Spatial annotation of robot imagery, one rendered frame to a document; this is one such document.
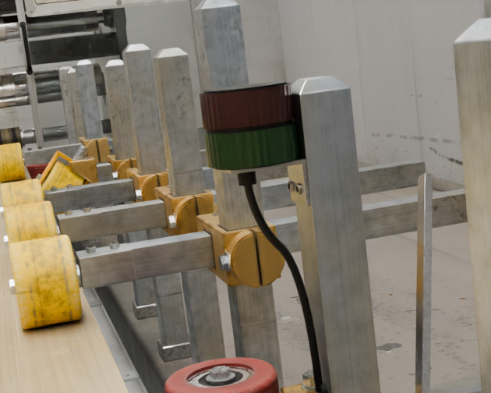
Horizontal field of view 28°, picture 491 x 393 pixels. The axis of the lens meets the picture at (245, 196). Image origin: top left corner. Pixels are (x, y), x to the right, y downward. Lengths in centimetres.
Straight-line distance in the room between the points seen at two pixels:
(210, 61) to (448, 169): 574
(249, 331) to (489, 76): 55
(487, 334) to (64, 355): 46
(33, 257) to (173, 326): 55
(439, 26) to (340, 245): 584
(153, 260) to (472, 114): 55
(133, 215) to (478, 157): 78
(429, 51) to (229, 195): 578
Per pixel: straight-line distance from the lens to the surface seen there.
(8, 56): 290
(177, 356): 142
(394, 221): 98
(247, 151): 60
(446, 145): 654
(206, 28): 86
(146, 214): 116
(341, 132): 63
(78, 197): 140
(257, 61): 957
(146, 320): 164
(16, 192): 138
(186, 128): 112
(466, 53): 41
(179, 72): 111
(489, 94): 40
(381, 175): 124
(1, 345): 89
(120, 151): 161
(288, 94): 62
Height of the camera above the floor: 114
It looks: 9 degrees down
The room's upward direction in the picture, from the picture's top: 7 degrees counter-clockwise
